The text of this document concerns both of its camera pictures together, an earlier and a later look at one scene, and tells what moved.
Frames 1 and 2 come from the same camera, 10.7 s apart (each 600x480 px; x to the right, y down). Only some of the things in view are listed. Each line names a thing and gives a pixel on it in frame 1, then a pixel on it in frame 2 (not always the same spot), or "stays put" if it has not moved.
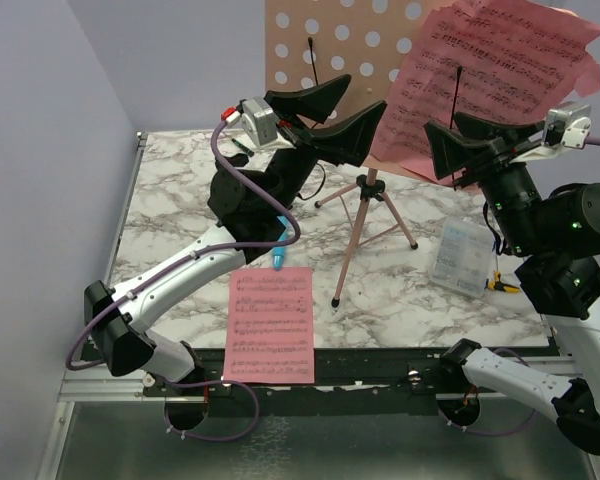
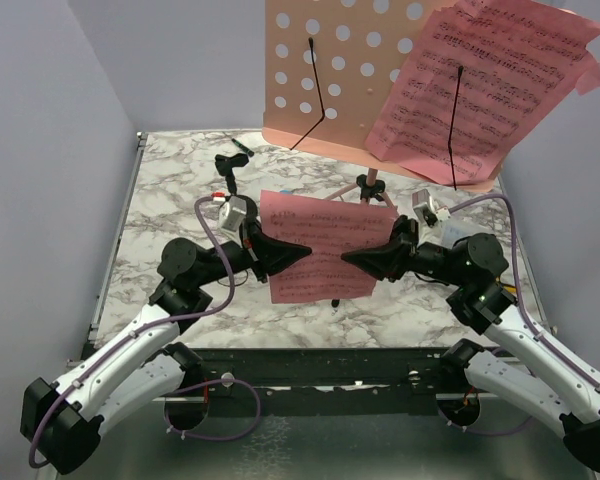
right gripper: [449, 153] -> [390, 260]
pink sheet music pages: [270, 326] -> [328, 228]
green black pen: [243, 147] stays put
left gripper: [345, 141] -> [272, 254]
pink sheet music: [498, 61] stays put
